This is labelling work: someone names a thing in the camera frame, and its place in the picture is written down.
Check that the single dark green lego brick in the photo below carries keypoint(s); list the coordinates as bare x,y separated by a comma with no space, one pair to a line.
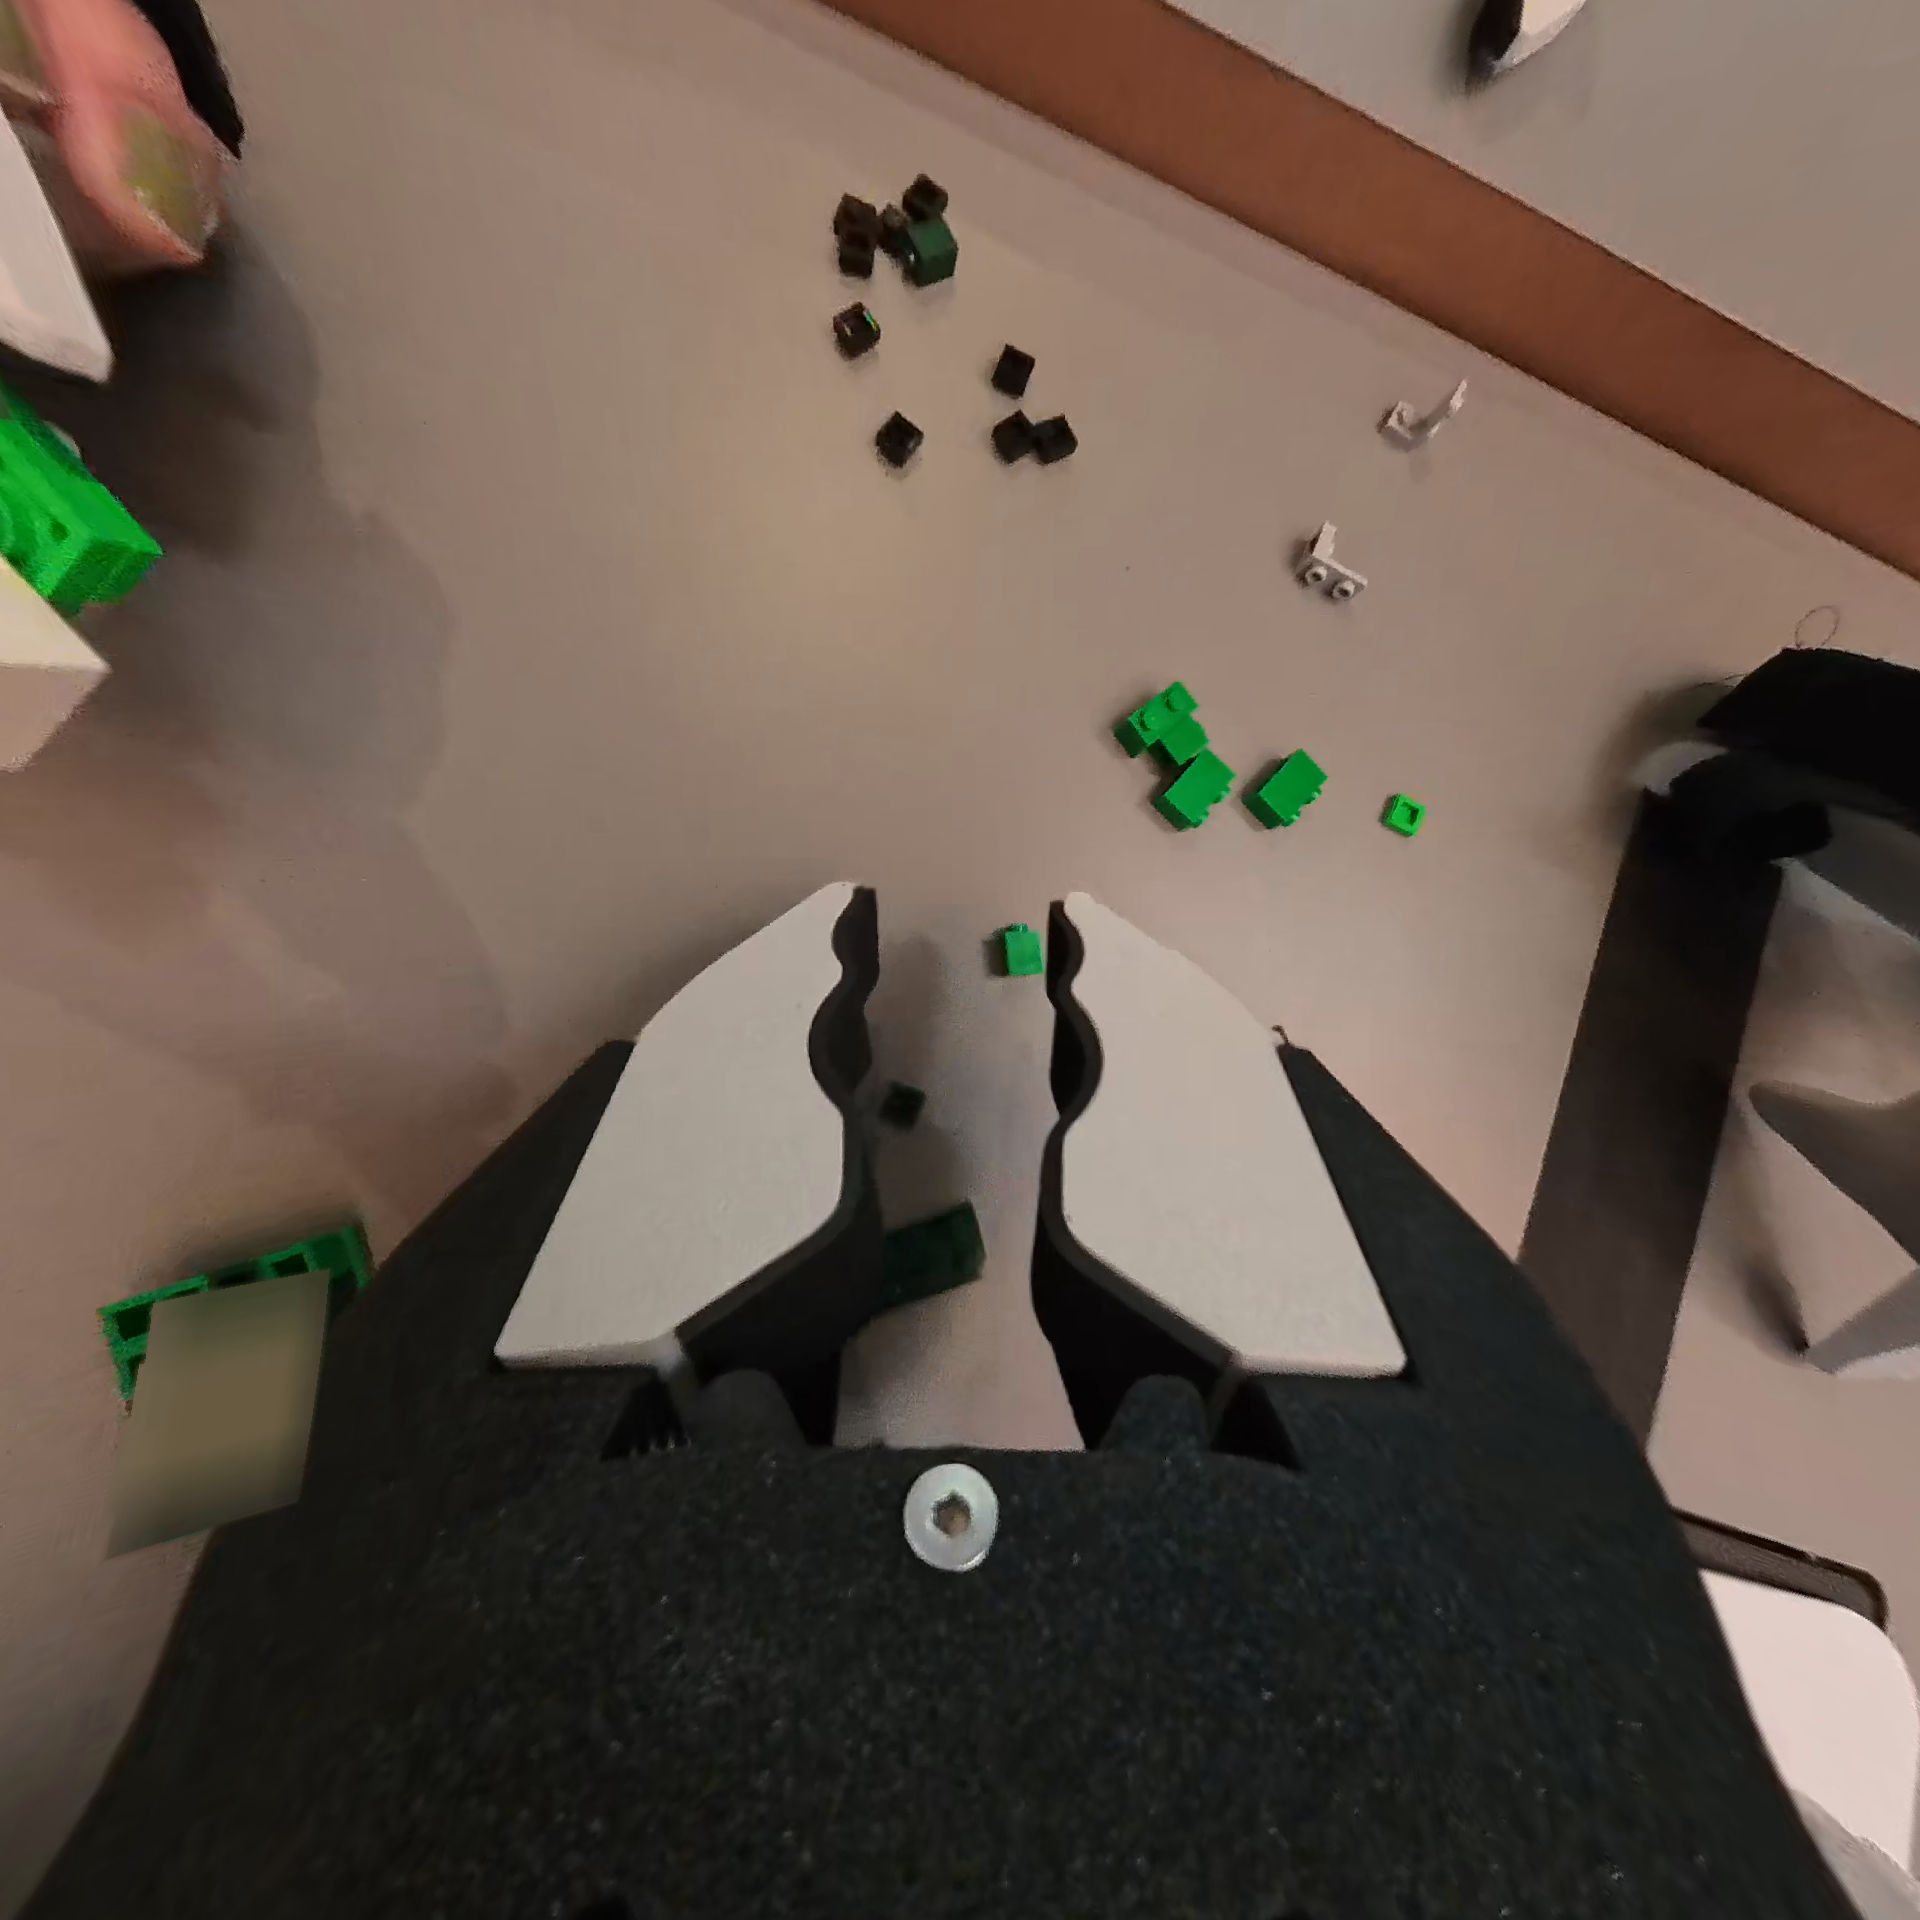
934,252

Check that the white wedge on black base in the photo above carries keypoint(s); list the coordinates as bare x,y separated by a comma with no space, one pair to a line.
1531,28

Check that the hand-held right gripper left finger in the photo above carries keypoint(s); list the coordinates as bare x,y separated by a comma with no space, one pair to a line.
720,1156

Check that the spare hand-held gripper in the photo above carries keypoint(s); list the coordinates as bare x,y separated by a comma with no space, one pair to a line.
1651,1050

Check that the bright green joined lego bricks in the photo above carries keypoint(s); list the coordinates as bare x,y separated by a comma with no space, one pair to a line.
1159,722

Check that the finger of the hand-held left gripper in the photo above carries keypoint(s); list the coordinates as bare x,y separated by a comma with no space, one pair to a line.
37,682
44,285

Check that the studded grey lego bracket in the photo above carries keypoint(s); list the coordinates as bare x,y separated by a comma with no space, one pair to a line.
1328,567

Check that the thin grey lego bracket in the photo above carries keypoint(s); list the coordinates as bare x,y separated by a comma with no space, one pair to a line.
1401,427

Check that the scattered small black lego pieces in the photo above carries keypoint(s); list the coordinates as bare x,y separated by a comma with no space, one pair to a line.
896,438

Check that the green lego frame build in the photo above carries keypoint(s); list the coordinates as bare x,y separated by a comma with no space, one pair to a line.
135,1321

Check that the pile of dark green lego pieces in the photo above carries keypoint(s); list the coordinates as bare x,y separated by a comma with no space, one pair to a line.
937,1254

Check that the green cube lego build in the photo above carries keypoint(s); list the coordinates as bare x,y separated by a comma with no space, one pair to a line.
60,510

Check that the white device with black rim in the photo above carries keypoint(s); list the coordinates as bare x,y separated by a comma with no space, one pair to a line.
1816,1695

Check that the small bright green lego brick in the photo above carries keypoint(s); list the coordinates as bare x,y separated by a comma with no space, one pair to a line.
1017,953

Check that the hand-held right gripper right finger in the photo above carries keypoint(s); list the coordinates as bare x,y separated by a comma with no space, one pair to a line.
1214,1186

